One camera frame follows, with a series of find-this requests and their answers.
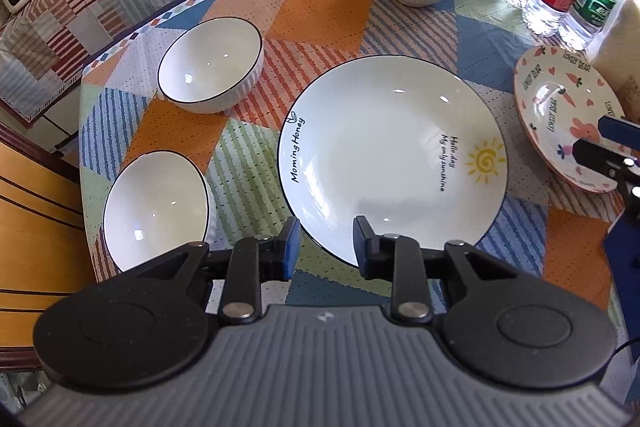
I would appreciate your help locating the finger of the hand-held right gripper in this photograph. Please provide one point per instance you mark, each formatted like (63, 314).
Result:
(620, 130)
(595, 154)

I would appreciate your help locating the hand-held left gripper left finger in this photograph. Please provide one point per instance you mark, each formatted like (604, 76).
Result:
(290, 252)

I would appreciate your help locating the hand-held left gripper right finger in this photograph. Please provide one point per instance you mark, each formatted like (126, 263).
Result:
(361, 252)

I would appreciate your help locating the pink carrot print plate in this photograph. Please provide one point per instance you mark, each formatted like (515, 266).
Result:
(555, 107)

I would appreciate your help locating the white plate with sun print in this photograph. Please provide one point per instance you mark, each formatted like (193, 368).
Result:
(380, 142)

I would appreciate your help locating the colourful patchwork tablecloth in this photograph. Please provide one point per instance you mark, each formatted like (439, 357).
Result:
(320, 22)

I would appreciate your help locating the wooden chair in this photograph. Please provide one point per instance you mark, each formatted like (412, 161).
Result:
(40, 217)

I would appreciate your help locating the striped patchwork counter cloth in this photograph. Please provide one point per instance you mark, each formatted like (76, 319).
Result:
(75, 7)

